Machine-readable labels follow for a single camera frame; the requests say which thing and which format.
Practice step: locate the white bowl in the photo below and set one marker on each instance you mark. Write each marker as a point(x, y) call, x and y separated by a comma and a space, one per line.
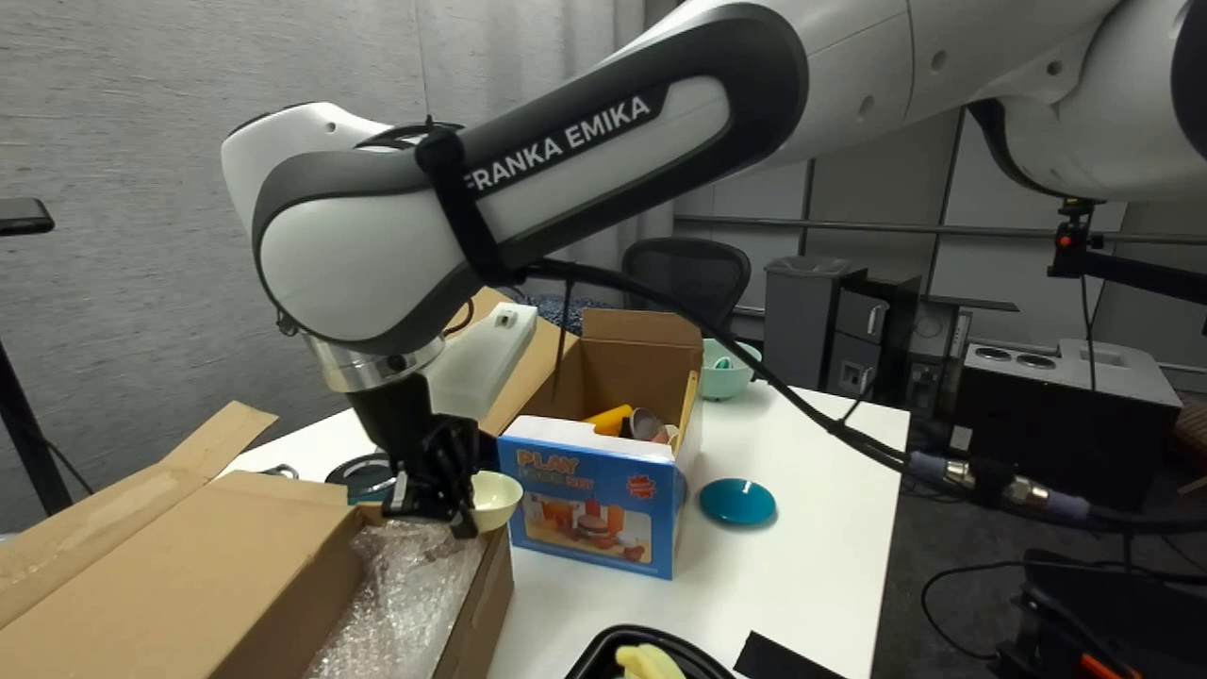
point(492, 499)

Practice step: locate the play food toy box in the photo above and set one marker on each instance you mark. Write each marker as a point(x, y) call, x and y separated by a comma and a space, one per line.
point(597, 428)

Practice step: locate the clear bubble wrap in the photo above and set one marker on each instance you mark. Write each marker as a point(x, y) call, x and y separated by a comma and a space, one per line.
point(401, 621)

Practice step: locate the yellow toy banana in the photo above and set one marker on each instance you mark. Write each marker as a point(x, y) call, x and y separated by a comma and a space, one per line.
point(645, 662)

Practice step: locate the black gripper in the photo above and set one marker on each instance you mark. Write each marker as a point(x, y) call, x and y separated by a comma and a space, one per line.
point(430, 456)

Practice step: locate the black office chair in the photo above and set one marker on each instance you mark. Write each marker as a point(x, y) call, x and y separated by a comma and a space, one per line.
point(694, 274)

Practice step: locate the black tape roll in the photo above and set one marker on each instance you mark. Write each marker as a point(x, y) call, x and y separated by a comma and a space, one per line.
point(366, 481)

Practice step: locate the black equipment case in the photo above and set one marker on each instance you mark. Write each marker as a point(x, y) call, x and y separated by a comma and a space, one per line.
point(1068, 418)

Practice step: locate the teal round lid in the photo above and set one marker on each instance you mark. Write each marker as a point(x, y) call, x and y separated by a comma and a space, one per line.
point(737, 505)

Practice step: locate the black camera tripod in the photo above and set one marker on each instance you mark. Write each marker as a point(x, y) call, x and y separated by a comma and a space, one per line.
point(24, 218)

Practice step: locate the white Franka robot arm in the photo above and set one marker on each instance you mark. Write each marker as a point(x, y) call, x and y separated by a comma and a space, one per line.
point(366, 235)

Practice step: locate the black plastic tray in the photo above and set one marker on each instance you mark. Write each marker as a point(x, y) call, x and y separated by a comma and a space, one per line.
point(597, 662)

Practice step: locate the large brown cardboard box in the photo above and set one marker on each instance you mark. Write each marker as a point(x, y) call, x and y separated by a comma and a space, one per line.
point(223, 560)

